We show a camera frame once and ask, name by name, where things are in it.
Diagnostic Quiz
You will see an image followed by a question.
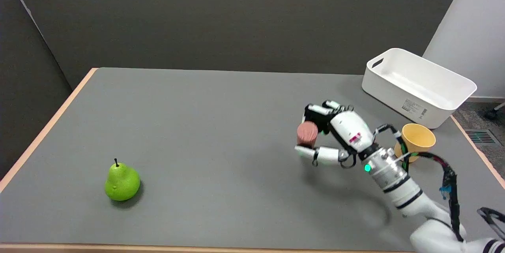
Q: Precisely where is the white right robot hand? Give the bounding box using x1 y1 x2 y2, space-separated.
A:
294 100 376 168

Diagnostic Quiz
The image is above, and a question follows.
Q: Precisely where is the pink ridged cylinder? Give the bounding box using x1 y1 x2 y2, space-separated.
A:
297 122 318 147

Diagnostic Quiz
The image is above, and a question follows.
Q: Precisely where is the white plastic box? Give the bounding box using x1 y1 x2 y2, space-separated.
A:
361 48 477 129

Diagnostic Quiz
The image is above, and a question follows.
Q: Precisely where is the yellow cup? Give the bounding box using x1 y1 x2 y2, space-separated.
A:
394 123 436 163

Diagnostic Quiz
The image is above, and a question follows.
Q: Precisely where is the floor vent grille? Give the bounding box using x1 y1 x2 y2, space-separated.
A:
464 129 497 144

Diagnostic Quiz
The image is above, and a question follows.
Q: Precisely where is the chair base with caster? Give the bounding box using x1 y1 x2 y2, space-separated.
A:
484 102 505 121

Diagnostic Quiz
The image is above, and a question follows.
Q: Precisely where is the green pear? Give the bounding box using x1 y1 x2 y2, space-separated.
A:
105 158 141 201

